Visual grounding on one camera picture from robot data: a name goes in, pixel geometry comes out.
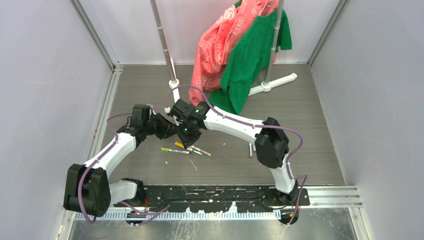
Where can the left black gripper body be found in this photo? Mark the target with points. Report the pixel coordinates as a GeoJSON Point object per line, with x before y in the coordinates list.
{"type": "Point", "coordinates": [154, 126]}

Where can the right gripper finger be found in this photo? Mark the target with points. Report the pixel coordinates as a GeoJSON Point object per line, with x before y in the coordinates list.
{"type": "Point", "coordinates": [192, 137]}
{"type": "Point", "coordinates": [182, 136]}

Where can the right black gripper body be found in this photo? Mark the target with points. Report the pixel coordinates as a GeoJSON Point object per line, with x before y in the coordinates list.
{"type": "Point", "coordinates": [183, 128]}

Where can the yellow capped marker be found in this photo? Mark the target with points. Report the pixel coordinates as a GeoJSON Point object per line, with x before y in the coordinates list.
{"type": "Point", "coordinates": [201, 150]}

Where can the orange capped marker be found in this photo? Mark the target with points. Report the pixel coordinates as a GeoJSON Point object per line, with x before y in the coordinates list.
{"type": "Point", "coordinates": [188, 148]}

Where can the light green capped marker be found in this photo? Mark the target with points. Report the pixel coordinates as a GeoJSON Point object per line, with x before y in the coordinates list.
{"type": "Point", "coordinates": [164, 149]}

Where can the blue capped marker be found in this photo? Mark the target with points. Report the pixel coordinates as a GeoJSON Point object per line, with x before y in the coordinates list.
{"type": "Point", "coordinates": [250, 150]}

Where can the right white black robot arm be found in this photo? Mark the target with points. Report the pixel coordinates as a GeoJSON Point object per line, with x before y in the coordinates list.
{"type": "Point", "coordinates": [268, 137]}

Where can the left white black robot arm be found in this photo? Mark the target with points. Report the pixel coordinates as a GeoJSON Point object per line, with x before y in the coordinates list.
{"type": "Point", "coordinates": [87, 188]}

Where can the left clothes rack pole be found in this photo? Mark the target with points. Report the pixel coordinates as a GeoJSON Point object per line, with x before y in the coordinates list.
{"type": "Point", "coordinates": [173, 81]}

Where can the clothes rack pole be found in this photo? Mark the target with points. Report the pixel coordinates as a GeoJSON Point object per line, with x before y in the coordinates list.
{"type": "Point", "coordinates": [173, 81]}
{"type": "Point", "coordinates": [267, 85]}

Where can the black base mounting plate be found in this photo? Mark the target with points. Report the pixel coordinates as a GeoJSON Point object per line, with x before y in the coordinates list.
{"type": "Point", "coordinates": [219, 198]}

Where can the pink patterned garment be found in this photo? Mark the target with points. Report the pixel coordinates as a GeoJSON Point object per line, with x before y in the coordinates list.
{"type": "Point", "coordinates": [215, 44]}

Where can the right clothes rack pole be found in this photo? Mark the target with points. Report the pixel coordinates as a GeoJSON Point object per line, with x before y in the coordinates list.
{"type": "Point", "coordinates": [267, 85]}

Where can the green t-shirt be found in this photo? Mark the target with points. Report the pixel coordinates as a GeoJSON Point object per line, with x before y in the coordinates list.
{"type": "Point", "coordinates": [247, 59]}

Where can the perforated metal rail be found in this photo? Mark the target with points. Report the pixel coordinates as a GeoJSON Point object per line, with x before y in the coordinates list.
{"type": "Point", "coordinates": [232, 214]}

